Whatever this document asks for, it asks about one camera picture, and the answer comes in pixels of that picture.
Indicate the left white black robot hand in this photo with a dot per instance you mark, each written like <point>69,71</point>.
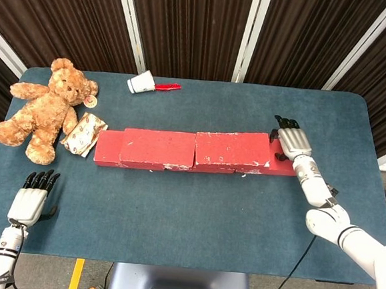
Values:
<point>27,205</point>

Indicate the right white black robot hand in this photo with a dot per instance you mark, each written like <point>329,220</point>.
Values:
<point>293,142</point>

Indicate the red brick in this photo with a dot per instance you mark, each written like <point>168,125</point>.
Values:
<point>109,146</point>
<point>283,168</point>
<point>214,170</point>
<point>233,147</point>
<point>159,147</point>

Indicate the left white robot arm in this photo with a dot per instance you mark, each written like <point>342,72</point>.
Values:
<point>2,253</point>

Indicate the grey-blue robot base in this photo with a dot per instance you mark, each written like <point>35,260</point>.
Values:
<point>178,284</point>

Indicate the yellow floor tape strip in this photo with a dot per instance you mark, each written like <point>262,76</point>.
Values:
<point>76,276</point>

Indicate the cream red printed wrapper packet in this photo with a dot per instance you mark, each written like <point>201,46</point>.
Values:
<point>81,135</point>

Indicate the brown teddy bear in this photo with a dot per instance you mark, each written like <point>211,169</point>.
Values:
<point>45,112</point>

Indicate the round paper tag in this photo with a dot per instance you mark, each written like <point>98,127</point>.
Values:
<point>90,102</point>

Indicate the blue felt table cover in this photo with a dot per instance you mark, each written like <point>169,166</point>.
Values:
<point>187,211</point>

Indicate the small red tassel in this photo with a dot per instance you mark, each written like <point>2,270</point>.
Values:
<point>167,87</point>

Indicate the white paper cup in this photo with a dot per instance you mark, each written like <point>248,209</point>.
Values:
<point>141,83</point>

